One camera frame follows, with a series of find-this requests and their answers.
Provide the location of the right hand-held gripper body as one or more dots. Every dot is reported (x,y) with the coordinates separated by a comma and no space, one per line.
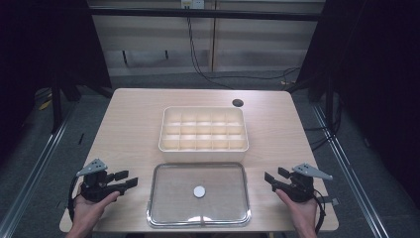
(300,188)

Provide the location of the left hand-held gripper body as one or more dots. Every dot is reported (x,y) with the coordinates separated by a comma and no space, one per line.
(95,185)

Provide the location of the person's right hand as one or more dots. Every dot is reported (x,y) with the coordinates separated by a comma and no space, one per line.
(303,213)

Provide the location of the person's left hand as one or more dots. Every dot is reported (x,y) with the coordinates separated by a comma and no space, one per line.
(87,211)

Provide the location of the clear plastic box lid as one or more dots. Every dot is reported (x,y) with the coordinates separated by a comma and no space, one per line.
(178,201)

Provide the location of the white compartment storage box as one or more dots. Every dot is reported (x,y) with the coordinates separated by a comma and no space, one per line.
(203,153)

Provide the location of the black metal stand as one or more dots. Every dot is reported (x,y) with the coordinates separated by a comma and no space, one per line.
(56,105)

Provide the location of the yellow floor object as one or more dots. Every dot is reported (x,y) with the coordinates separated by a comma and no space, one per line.
(45,105)

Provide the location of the black curtain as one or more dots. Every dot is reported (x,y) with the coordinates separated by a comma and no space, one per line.
(43,49)
(373,66)

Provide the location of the black horizontal metal bar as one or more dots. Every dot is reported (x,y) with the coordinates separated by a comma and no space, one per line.
(204,14)

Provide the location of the metal floor rail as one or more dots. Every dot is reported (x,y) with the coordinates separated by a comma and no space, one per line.
(350,172)
(36,168)

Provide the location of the white wall power outlet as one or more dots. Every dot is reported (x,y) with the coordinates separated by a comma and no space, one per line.
(192,3)

